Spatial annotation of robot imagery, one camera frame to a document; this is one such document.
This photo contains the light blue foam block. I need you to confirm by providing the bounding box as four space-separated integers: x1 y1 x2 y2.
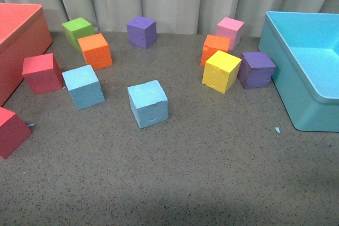
127 80 169 129
62 65 105 110

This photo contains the yellow foam block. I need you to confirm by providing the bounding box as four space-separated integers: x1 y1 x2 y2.
202 50 242 94

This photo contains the orange foam block right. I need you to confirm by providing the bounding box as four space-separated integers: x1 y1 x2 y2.
200 34 231 67

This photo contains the orange foam block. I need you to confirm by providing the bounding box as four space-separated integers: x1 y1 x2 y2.
78 33 113 70
200 34 231 67

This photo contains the purple foam block rear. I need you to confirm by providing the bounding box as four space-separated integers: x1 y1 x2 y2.
127 16 157 49

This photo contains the purple foam block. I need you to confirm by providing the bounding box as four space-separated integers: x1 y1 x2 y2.
238 52 276 88
127 16 157 49

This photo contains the orange foam block left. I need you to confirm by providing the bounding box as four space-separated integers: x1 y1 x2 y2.
78 33 113 70

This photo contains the purple foam block right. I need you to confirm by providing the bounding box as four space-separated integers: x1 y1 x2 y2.
238 52 276 88

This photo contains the pink foam block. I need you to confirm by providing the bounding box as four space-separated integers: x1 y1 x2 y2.
216 17 245 51

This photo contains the green foam block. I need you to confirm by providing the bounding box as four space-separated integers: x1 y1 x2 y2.
62 17 95 51

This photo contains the dark red foam block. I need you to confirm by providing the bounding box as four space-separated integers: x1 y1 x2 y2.
22 53 63 95

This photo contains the light blue plastic bin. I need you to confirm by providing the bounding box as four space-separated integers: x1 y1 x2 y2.
258 11 338 132

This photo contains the red foam block front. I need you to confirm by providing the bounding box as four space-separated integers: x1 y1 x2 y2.
1 107 32 159

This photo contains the pink plastic bin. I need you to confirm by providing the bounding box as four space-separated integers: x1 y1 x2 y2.
1 3 52 105

